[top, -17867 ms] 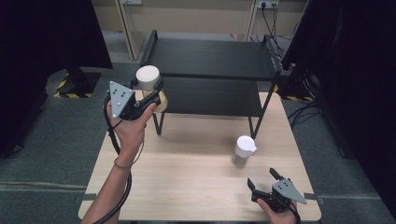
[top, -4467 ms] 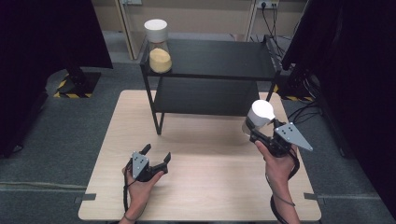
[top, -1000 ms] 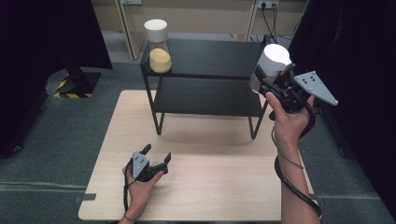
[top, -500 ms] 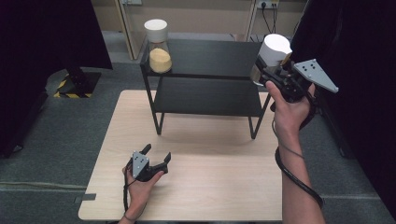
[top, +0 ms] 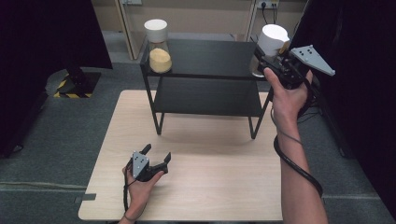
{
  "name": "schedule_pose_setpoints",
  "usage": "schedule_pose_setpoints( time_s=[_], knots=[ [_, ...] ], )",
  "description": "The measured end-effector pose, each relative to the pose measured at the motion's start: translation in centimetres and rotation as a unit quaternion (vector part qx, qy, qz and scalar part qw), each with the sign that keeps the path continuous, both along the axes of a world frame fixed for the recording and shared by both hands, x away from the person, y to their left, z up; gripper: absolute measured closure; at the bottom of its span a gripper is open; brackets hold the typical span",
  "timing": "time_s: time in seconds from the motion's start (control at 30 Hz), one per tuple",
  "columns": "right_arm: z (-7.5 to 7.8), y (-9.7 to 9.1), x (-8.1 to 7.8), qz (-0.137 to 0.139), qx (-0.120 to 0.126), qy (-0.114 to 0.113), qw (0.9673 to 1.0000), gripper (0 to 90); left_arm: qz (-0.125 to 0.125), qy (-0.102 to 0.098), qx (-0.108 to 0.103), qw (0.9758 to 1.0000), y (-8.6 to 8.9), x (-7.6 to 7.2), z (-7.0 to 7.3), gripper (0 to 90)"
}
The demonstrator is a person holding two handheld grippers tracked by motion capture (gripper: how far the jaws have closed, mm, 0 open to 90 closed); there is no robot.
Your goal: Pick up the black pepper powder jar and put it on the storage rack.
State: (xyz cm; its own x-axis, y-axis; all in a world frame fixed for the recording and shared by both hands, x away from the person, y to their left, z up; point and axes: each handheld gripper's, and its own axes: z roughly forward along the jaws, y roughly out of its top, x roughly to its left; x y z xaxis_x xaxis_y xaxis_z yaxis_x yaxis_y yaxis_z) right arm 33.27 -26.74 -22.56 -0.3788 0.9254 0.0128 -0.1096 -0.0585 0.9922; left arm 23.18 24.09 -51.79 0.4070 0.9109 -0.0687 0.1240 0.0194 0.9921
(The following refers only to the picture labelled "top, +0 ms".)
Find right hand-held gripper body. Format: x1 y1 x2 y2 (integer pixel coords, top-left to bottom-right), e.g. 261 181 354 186
254 44 337 91

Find grey tape strip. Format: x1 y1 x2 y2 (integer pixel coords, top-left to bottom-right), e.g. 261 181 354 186
73 192 98 205

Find jar with white spout lid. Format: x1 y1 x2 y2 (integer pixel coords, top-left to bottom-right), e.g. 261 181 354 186
249 23 291 78

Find person's left hand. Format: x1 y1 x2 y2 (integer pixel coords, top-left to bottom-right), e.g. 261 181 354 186
121 166 165 222

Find stand base with striped tape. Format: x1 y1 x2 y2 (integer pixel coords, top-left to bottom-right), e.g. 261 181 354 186
52 66 103 100

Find jar of yellow powder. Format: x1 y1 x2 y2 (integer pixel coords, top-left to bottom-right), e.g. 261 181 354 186
143 18 173 75

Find left hand-held gripper cable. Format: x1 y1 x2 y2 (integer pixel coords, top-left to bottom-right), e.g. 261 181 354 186
122 157 148 222

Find hand-held gripper cable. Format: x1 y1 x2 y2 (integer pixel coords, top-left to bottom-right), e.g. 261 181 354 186
122 157 148 222
270 62 325 199

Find dark curtain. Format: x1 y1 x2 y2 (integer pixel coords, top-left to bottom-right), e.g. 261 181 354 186
0 0 114 159
281 0 396 220

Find person's right hand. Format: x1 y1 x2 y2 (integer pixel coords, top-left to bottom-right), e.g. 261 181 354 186
262 67 314 133

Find light wooden cabinet frame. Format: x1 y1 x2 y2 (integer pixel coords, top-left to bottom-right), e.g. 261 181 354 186
91 0 309 61

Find black metal shelf rack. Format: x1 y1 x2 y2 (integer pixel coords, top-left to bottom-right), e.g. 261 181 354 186
139 29 283 140

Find black cables at socket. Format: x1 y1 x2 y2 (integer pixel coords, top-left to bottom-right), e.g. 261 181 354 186
248 3 281 43

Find black cables on floor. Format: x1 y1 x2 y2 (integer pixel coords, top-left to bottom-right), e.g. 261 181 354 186
297 102 323 125

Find right hand-held gripper cable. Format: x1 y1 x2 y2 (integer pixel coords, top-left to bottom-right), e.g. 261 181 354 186
270 62 325 199

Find wall power socket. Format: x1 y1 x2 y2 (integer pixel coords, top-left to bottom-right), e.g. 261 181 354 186
255 0 280 10

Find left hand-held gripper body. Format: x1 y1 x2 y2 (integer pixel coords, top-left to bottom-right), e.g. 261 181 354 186
126 150 170 183

